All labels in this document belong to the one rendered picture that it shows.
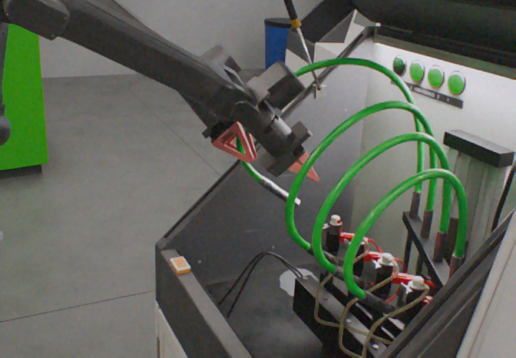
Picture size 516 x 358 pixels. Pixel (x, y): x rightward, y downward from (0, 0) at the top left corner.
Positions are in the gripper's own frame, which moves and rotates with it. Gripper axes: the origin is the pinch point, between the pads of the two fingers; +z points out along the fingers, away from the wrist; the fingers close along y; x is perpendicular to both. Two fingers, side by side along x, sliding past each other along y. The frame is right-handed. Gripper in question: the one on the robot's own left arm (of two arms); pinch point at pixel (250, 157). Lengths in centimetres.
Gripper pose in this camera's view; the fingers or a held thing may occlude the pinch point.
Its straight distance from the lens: 114.9
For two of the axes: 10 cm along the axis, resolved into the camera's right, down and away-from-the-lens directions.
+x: -7.3, 6.3, 2.6
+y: 2.5, -1.1, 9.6
